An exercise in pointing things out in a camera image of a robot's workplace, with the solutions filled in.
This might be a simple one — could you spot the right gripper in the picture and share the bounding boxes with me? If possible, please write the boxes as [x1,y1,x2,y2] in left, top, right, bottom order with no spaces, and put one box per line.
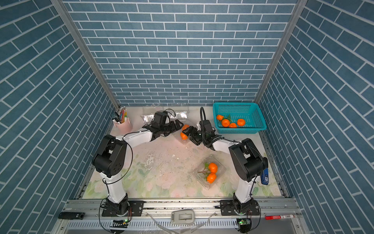
[183,127,207,146]

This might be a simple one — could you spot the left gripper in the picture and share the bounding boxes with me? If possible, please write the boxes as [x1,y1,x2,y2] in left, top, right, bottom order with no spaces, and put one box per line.
[159,119,184,136]

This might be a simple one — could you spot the orange front container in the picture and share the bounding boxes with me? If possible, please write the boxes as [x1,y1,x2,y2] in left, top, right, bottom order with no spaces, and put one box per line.
[206,173,217,184]
[208,162,218,173]

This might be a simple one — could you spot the clear clamshell container front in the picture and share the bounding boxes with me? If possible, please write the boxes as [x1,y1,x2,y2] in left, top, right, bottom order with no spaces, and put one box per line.
[192,156,227,189]

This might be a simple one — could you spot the teal plastic basket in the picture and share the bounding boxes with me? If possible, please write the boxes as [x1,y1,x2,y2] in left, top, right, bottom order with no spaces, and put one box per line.
[213,102,267,134]

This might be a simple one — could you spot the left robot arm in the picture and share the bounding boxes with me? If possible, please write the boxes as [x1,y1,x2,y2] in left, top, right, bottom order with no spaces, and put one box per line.
[92,109,184,216]

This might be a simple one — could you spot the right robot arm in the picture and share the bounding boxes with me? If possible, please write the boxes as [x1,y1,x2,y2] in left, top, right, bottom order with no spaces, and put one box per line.
[182,107,268,215]

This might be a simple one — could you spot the pink pen cup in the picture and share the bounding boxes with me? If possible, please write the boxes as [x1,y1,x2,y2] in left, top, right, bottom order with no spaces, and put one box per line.
[113,118,133,135]

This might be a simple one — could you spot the pens in cup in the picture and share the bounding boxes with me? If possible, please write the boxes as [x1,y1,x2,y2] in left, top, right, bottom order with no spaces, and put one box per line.
[112,107,128,124]

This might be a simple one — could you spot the blue stapler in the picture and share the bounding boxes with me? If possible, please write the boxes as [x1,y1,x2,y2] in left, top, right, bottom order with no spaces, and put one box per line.
[261,168,269,185]

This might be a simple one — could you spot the red marker pen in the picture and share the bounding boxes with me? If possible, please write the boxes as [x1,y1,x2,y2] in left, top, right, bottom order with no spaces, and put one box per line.
[265,214,295,220]

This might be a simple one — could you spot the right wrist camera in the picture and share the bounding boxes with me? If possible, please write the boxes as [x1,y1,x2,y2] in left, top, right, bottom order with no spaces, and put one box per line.
[197,121,206,131]

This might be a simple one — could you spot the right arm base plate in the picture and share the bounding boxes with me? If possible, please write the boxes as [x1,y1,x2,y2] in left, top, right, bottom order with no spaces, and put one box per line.
[214,199,260,216]

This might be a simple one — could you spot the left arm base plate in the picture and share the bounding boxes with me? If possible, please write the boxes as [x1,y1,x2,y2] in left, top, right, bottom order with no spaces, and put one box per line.
[100,199,144,217]

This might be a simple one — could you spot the black device on rail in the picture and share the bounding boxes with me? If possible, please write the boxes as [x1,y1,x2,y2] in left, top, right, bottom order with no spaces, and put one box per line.
[58,212,85,220]

